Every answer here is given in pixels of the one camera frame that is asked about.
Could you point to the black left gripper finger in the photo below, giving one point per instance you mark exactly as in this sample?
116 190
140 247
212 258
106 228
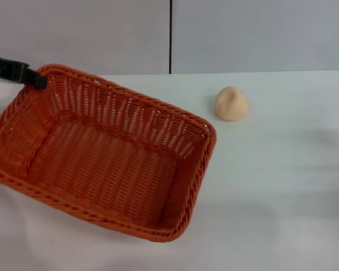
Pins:
11 70

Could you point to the orange woven plastic basket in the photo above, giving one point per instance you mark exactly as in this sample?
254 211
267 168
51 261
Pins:
101 169

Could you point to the beige round bread bun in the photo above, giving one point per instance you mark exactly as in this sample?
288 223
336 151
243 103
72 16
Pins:
231 104

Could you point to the black vertical wall strip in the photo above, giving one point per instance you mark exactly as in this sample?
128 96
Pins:
170 36

